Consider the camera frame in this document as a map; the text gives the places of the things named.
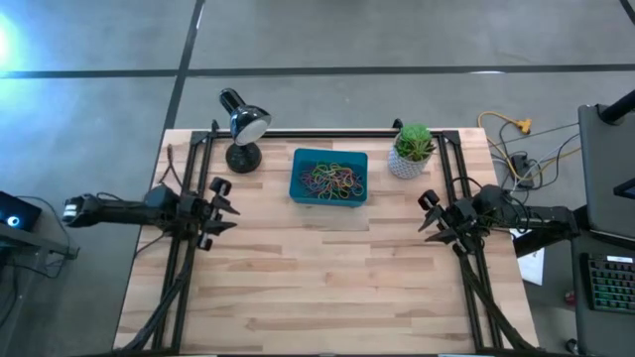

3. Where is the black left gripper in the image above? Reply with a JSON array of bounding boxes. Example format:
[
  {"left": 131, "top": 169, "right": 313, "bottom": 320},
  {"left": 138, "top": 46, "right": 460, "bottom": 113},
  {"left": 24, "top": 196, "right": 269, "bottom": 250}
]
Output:
[{"left": 184, "top": 192, "right": 241, "bottom": 252}]

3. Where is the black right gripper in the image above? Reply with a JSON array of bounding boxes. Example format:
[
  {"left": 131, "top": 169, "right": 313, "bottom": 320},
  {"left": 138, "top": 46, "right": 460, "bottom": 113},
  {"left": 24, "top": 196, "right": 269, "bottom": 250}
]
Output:
[{"left": 418, "top": 197, "right": 481, "bottom": 255}]

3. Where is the blue plastic bin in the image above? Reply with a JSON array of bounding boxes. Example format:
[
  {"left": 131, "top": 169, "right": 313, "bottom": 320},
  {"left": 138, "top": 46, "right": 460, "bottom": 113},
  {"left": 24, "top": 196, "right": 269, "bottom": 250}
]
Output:
[{"left": 289, "top": 147, "right": 369, "bottom": 209}]

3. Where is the succulent in white patterned pot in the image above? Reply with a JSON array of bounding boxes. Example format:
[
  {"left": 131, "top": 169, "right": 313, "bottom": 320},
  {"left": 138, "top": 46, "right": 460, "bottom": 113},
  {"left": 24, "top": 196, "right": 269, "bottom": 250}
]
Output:
[{"left": 387, "top": 122, "right": 439, "bottom": 180}]

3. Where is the black desk lamp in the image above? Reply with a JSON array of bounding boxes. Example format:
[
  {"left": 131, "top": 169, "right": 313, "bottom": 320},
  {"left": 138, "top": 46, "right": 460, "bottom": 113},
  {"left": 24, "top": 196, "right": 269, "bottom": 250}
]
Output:
[{"left": 217, "top": 87, "right": 273, "bottom": 175}]

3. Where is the black power strip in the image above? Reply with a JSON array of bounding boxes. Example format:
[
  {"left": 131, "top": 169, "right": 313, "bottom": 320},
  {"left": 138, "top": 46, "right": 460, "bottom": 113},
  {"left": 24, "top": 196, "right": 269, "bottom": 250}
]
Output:
[{"left": 510, "top": 152, "right": 537, "bottom": 189}]

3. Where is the white paper sheet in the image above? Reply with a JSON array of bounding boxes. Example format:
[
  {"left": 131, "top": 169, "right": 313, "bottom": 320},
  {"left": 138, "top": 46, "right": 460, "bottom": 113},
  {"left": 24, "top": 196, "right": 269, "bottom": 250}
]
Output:
[{"left": 510, "top": 227, "right": 546, "bottom": 287}]

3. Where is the computer desk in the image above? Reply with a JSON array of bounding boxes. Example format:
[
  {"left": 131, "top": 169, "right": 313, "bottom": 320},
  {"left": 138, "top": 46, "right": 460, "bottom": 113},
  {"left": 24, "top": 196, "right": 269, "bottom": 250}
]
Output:
[{"left": 513, "top": 102, "right": 635, "bottom": 357}]

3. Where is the computer keyboard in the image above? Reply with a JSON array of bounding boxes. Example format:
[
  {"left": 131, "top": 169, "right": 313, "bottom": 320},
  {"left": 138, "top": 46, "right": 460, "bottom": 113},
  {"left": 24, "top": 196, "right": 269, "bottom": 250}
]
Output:
[{"left": 586, "top": 254, "right": 635, "bottom": 314}]

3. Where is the black metal stand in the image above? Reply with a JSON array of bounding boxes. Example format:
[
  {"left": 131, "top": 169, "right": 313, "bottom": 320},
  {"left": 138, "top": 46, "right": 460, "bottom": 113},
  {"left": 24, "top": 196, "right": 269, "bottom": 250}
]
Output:
[{"left": 0, "top": 221, "right": 80, "bottom": 261}]

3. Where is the black box with blue light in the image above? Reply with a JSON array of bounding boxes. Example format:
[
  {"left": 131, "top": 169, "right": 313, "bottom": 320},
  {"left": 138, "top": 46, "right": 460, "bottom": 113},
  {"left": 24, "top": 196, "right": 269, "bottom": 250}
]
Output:
[{"left": 0, "top": 189, "right": 44, "bottom": 232}]

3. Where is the black monitor pole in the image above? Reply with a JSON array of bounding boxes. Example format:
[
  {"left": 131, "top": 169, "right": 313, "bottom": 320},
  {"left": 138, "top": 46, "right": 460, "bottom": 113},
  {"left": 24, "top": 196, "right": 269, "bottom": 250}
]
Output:
[{"left": 598, "top": 88, "right": 635, "bottom": 126}]

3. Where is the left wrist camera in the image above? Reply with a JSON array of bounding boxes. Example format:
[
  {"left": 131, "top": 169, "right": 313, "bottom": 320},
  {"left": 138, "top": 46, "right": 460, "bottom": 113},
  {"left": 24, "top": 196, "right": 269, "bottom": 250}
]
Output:
[{"left": 207, "top": 177, "right": 233, "bottom": 198}]

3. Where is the black camera cable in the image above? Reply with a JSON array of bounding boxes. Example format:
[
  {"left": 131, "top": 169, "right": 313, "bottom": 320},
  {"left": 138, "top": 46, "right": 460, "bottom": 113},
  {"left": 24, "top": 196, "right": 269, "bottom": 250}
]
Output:
[{"left": 157, "top": 143, "right": 185, "bottom": 190}]

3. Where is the black aluminium table frame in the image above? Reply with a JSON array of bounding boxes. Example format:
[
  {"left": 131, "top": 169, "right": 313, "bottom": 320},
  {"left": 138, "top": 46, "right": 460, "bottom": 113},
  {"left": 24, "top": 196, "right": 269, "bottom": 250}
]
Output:
[{"left": 112, "top": 117, "right": 540, "bottom": 357}]

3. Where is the yellow extension cord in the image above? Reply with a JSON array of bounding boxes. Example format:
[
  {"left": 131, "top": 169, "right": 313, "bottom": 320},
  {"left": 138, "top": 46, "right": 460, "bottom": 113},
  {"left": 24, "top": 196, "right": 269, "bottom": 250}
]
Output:
[{"left": 476, "top": 110, "right": 533, "bottom": 173}]

